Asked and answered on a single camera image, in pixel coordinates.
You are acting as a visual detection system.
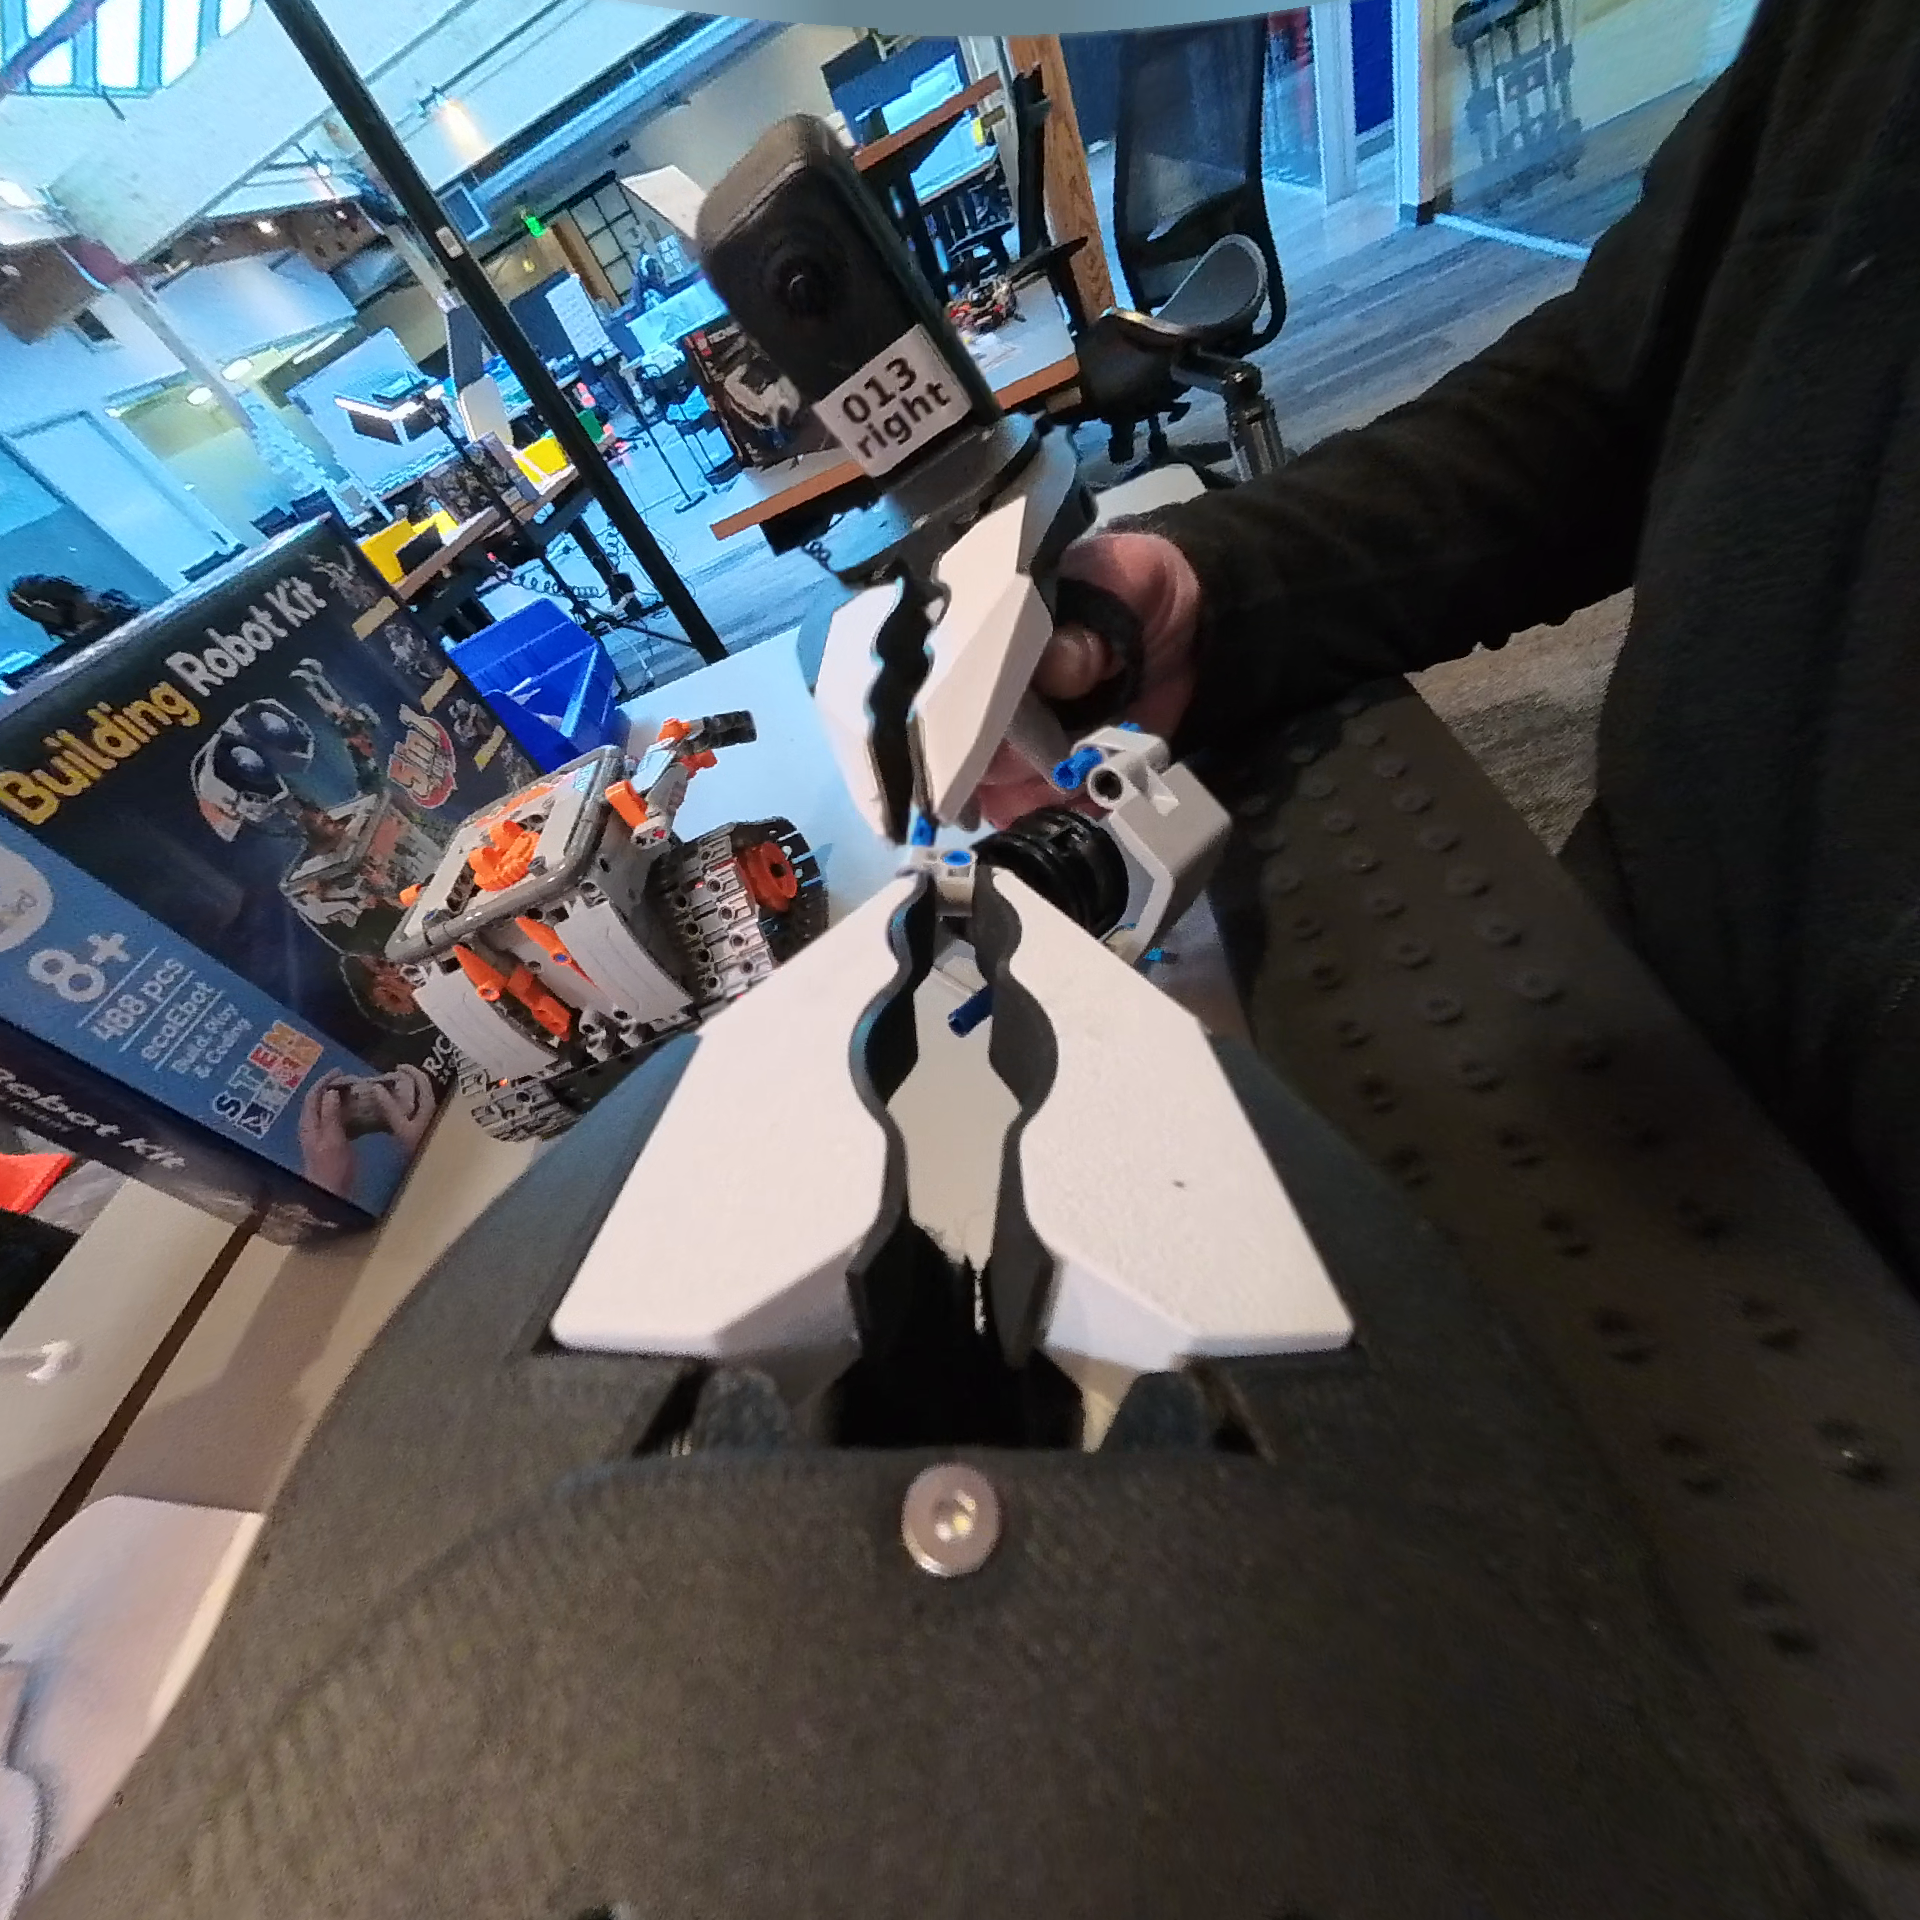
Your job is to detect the black kit box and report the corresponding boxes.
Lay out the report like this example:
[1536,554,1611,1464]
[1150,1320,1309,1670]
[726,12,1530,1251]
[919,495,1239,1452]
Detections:
[683,322,805,469]

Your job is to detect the person's right forearm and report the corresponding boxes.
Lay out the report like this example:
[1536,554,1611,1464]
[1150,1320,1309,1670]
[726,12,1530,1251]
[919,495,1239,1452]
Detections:
[1147,92,1849,759]

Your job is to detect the black office chair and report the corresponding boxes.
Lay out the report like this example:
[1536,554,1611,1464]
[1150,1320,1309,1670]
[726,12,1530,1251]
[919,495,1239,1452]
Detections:
[1070,15,1298,482]

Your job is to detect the grey orange tracked toy robot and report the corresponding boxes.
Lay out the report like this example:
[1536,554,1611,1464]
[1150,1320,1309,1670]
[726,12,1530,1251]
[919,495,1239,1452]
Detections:
[382,710,829,1145]

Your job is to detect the yellow plastic bin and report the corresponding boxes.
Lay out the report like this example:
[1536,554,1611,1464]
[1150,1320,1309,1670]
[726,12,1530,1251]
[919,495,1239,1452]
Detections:
[356,510,461,591]

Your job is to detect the person's right hand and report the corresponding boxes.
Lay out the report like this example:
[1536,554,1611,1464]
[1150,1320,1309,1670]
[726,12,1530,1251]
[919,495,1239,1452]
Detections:
[976,530,1206,823]

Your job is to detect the blue plastic bin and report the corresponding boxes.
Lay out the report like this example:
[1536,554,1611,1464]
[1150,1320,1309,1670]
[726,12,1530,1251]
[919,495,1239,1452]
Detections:
[448,604,633,772]

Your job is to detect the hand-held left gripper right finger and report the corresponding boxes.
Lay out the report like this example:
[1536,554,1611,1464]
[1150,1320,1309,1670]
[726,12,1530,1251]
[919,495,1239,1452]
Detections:
[972,870,1358,1447]

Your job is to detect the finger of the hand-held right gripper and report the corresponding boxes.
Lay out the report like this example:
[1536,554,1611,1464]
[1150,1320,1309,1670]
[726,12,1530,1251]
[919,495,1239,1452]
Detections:
[909,494,1050,832]
[813,582,911,841]

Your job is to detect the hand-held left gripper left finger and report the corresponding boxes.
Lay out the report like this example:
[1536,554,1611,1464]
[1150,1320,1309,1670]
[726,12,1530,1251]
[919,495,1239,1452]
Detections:
[548,874,934,1367]

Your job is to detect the blue robot kit box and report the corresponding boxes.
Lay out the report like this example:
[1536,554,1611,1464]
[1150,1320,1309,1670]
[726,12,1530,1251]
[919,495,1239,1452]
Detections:
[0,517,606,1251]

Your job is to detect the black pole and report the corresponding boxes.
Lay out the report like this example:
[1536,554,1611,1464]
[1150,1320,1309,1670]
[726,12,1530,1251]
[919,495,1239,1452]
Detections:
[268,0,731,663]

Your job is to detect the black wheel brick assembly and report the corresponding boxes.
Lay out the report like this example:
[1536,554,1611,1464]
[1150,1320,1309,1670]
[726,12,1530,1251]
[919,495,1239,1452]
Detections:
[897,721,1188,1042]

